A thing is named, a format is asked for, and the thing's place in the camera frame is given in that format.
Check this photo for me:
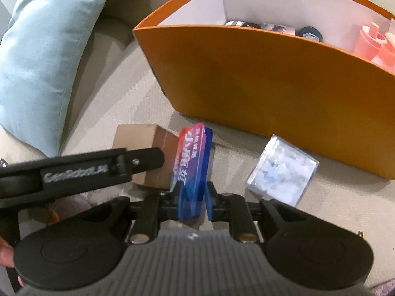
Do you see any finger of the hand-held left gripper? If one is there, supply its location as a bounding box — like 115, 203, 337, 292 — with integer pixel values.
117, 147, 166, 180

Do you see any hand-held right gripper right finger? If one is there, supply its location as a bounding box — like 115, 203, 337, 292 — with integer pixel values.
205, 181, 310, 244

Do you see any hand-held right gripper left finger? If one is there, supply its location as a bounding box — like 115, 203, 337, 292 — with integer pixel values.
91, 187, 183, 245

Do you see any small brown cardboard box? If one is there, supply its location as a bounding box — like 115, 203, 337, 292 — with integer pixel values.
112, 124, 180, 191

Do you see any red blue packet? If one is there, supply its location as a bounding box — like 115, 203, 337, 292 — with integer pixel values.
169, 123, 214, 221

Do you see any orange cardboard box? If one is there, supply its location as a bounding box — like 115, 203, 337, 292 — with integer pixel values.
133, 0, 395, 180

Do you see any black case with white print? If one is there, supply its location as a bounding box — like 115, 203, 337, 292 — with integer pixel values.
225, 20, 260, 29

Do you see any person's left hand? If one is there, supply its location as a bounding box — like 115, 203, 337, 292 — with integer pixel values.
0, 237, 26, 288

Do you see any clear acrylic block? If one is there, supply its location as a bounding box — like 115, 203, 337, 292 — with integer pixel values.
247, 134, 319, 208

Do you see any beige fabric sofa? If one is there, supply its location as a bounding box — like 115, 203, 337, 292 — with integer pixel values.
0, 0, 395, 296

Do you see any light blue pillow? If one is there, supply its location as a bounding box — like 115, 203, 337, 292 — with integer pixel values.
0, 0, 113, 158

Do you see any photo printed card box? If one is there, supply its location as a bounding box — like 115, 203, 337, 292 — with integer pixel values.
261, 22, 296, 35

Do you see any dark round jar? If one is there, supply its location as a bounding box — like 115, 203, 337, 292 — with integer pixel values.
298, 26, 324, 42

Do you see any pink plastic holder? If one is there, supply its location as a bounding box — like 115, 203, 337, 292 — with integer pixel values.
353, 21, 388, 61

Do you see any coral plastic piece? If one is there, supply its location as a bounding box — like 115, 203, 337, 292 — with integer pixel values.
374, 32, 395, 70

